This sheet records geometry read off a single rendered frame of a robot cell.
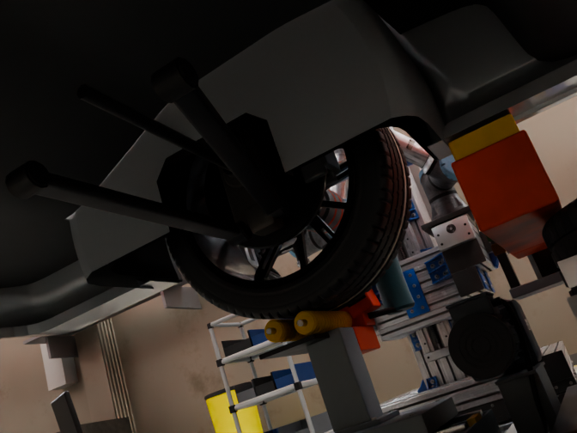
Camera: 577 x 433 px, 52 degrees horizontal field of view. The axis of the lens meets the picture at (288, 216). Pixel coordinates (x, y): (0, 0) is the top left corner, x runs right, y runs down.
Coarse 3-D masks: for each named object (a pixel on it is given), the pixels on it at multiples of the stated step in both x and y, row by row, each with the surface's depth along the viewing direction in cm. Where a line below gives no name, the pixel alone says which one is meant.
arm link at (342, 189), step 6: (336, 150) 240; (342, 150) 239; (336, 156) 240; (342, 156) 239; (348, 180) 236; (336, 186) 234; (342, 186) 234; (348, 186) 235; (336, 192) 233; (342, 192) 233
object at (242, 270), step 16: (208, 144) 165; (192, 160) 164; (352, 160) 142; (192, 176) 165; (352, 176) 142; (192, 192) 166; (352, 192) 141; (192, 208) 165; (320, 208) 166; (336, 208) 164; (352, 208) 141; (320, 224) 164; (192, 240) 160; (208, 240) 166; (224, 240) 174; (304, 240) 167; (336, 240) 141; (208, 256) 158; (224, 256) 167; (240, 256) 176; (272, 256) 170; (304, 256) 165; (320, 256) 142; (224, 272) 154; (240, 272) 162; (256, 272) 171; (304, 272) 144
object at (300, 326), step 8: (304, 312) 141; (312, 312) 142; (320, 312) 146; (328, 312) 150; (336, 312) 156; (344, 312) 161; (296, 320) 142; (304, 320) 139; (312, 320) 140; (320, 320) 143; (328, 320) 147; (336, 320) 151; (344, 320) 156; (296, 328) 142; (304, 328) 141; (312, 328) 140; (320, 328) 143; (328, 328) 147
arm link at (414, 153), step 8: (400, 136) 229; (400, 144) 228; (408, 144) 228; (416, 144) 229; (408, 152) 228; (416, 152) 228; (424, 152) 228; (408, 160) 231; (416, 160) 229; (424, 160) 228; (432, 160) 226; (440, 160) 224; (448, 160) 225; (424, 168) 230; (432, 168) 227; (440, 168) 225; (448, 168) 224; (432, 176) 231; (440, 176) 228; (448, 176) 225; (440, 184) 232; (448, 184) 231
